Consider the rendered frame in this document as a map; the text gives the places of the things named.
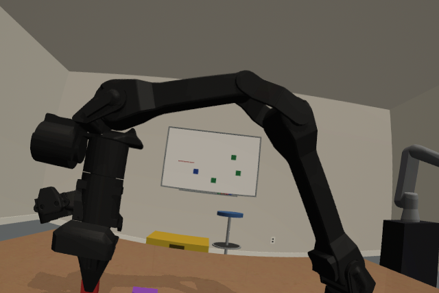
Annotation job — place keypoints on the red block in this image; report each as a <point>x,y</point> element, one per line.
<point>96,290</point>

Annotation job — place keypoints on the purple block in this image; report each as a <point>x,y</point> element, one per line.
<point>144,290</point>

